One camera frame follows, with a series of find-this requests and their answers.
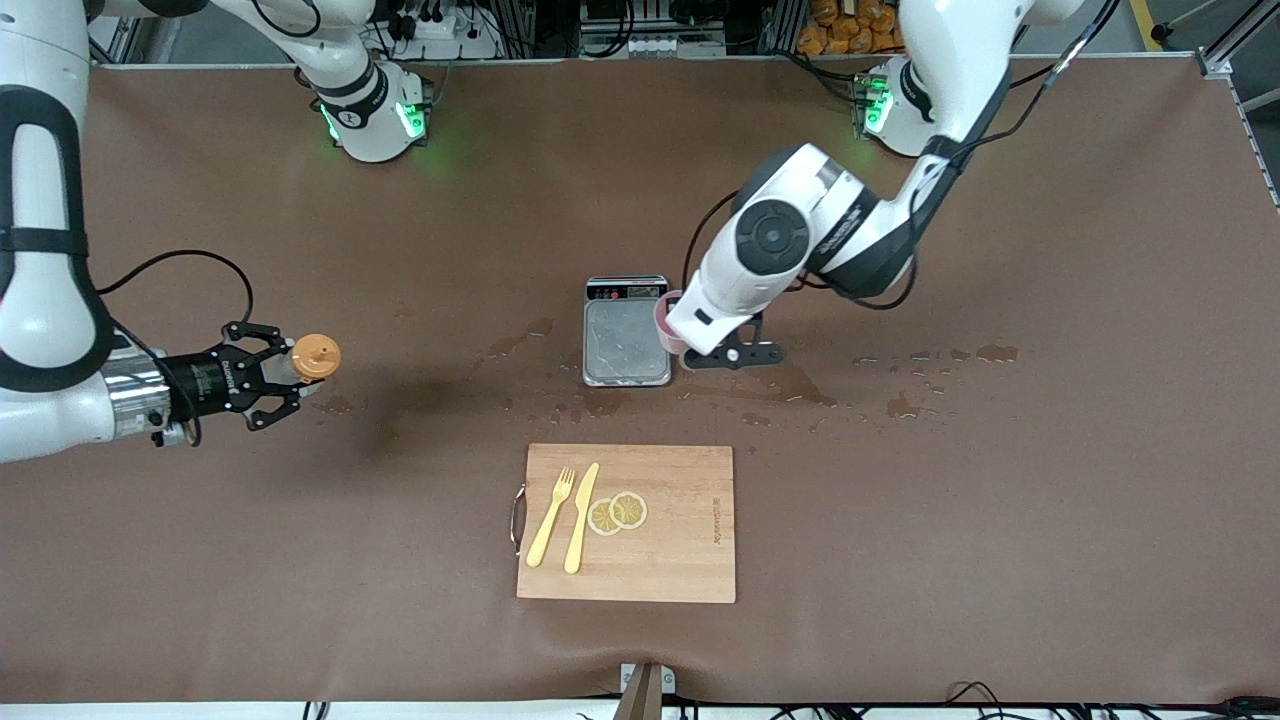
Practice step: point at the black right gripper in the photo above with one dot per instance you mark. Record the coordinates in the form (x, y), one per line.
(203, 380)

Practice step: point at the translucent sauce bottle orange cap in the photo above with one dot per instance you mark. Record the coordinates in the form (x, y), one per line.
(315, 358)

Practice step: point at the pink plastic cup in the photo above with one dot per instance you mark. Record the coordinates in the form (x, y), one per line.
(666, 320)

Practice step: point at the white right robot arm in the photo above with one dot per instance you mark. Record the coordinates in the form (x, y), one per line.
(40, 300)

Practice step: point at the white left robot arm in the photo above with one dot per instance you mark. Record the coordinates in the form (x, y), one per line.
(770, 235)

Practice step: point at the brown table mat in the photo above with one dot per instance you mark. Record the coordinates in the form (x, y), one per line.
(300, 550)

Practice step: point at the yellow plastic fork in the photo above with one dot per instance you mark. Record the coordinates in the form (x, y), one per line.
(548, 525)

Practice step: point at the yellow plastic knife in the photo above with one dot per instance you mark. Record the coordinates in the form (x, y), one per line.
(579, 520)

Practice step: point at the silver digital kitchen scale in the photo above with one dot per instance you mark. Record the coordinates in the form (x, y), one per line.
(620, 340)

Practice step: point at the white power strip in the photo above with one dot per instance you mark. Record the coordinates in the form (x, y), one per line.
(440, 30)
(640, 45)

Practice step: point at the lemon slice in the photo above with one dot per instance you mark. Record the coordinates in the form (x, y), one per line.
(630, 510)

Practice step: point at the wooden cutting board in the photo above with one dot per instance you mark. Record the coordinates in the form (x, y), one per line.
(680, 560)

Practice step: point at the bag of orange snacks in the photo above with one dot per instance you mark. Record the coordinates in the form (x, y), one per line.
(850, 25)

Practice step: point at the grey table edge bracket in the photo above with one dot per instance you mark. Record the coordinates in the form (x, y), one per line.
(645, 690)

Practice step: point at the aluminium frame rail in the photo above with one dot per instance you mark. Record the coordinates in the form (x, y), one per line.
(1225, 50)

